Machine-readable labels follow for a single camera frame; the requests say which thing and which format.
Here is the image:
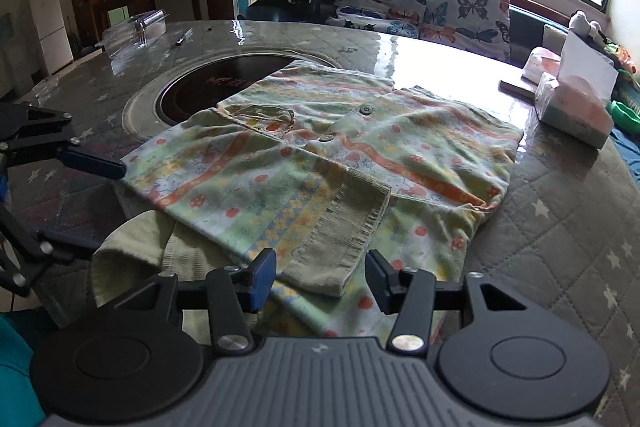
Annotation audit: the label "round black built-in cooktop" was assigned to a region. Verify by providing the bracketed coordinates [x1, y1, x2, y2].
[122, 49, 341, 142]

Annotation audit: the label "butterfly print cushions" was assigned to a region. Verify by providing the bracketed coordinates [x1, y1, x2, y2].
[325, 0, 512, 62]

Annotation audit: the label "pink soft packet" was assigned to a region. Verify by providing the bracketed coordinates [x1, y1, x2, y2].
[522, 47, 563, 82]

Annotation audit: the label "pastel tissue box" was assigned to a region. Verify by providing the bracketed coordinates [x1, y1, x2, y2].
[534, 72, 615, 150]

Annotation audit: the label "clear plastic container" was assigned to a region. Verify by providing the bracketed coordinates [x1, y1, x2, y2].
[95, 9, 168, 58]

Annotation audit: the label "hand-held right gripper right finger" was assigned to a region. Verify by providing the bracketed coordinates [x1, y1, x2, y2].
[365, 249, 528, 356]

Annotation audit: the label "patterned green button shirt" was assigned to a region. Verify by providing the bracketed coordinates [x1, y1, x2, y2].
[91, 59, 525, 340]

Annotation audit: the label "blue cloth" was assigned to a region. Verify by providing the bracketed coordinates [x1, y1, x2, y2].
[610, 127, 640, 185]

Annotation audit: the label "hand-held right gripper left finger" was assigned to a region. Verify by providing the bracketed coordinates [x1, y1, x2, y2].
[112, 248, 277, 356]

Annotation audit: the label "green plastic toy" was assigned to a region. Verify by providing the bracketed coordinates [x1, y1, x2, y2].
[605, 99, 640, 132]

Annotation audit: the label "white refrigerator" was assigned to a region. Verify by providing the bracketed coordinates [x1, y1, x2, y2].
[28, 0, 75, 75]

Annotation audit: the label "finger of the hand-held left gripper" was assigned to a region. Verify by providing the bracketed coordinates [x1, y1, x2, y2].
[0, 204, 98, 299]
[0, 103, 127, 181]

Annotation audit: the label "teal cloth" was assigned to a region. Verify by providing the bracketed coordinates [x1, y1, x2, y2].
[0, 312, 48, 427]

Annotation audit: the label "white plush toy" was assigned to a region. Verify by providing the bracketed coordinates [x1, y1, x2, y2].
[570, 9, 608, 42]

